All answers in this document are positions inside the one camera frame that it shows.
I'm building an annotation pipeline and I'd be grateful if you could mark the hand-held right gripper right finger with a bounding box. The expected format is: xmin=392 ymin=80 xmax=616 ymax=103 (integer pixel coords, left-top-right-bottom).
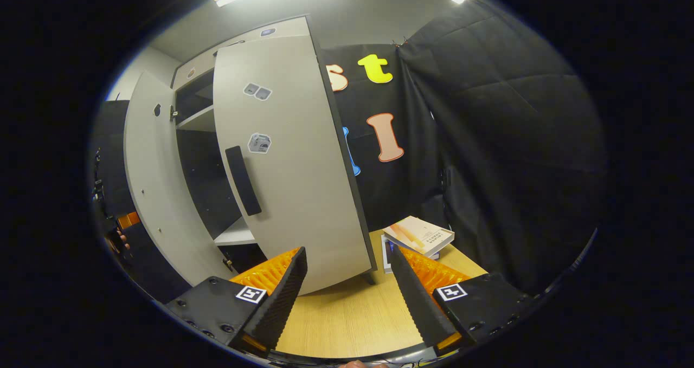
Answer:
xmin=390 ymin=245 xmax=535 ymax=358

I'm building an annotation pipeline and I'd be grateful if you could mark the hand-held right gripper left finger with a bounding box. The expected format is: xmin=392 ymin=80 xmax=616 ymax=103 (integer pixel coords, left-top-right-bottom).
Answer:
xmin=163 ymin=246 xmax=308 ymax=355

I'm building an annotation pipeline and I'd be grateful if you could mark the grey cabinet door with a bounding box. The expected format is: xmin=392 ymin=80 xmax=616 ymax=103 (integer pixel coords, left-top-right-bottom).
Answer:
xmin=213 ymin=16 xmax=377 ymax=295
xmin=124 ymin=71 xmax=233 ymax=287

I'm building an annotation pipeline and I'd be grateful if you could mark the white book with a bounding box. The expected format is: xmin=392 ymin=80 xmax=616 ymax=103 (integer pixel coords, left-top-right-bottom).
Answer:
xmin=383 ymin=216 xmax=455 ymax=258

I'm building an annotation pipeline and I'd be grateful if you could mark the black backdrop cloth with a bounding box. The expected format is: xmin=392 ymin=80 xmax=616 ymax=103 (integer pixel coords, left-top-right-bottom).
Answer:
xmin=89 ymin=0 xmax=608 ymax=298

